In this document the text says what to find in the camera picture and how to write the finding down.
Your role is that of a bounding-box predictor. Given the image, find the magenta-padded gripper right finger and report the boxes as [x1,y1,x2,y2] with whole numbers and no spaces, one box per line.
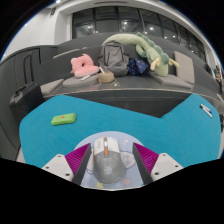
[131,142,184,186]

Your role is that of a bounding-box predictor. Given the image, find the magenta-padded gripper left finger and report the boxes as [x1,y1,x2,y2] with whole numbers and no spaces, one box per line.
[41,143,92,186]

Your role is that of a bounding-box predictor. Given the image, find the grey white computer mouse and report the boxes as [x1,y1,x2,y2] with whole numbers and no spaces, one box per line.
[91,136,127,185]

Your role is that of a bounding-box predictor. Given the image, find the round light blue mouse pad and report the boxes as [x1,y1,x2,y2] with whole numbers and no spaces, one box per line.
[72,130,145,190]

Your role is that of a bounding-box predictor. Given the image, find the small green case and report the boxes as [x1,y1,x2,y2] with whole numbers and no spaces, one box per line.
[50,112,77,127]

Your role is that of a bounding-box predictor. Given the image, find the black-capped white marker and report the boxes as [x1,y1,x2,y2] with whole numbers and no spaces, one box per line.
[199,105,213,119]

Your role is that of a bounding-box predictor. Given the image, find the black wheeled suitcase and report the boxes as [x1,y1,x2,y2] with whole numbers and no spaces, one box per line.
[8,49,46,126]

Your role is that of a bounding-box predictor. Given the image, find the flat grey seat cushion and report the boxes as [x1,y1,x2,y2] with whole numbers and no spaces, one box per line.
[39,78,65,96]
[62,73,101,89]
[148,71,194,90]

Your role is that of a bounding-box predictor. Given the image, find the tan straw hat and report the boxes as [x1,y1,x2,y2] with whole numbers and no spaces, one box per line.
[97,71,116,84]

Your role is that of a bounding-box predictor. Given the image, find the upright grey seat cushion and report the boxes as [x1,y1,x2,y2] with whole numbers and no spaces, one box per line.
[173,50,196,85]

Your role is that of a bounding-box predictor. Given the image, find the pink plush cushion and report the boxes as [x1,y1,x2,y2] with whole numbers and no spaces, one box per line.
[70,53,100,79]

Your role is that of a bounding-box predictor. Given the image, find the dark blue patterned bag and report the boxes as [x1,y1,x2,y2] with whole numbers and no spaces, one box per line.
[126,57,150,76]

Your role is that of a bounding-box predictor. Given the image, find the green dragon plush toy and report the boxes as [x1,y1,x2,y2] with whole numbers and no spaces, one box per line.
[101,31,180,78]

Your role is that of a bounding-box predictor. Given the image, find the grey backpack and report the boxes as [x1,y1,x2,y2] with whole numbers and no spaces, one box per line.
[97,40,130,77]

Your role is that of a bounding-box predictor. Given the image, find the dark glass window wall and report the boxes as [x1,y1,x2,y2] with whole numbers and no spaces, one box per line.
[71,5,208,54]

